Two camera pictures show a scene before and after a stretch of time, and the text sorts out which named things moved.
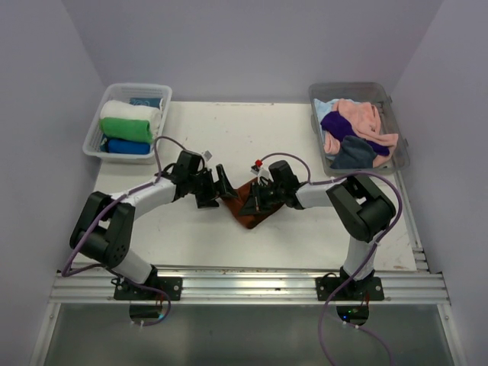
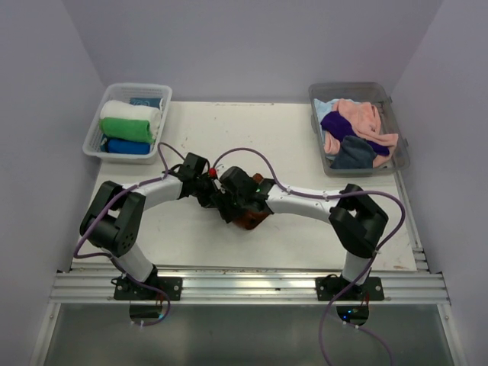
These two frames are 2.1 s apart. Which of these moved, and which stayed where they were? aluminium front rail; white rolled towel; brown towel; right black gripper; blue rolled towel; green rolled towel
Moved: right black gripper; brown towel
Stayed: white rolled towel; blue rolled towel; green rolled towel; aluminium front rail
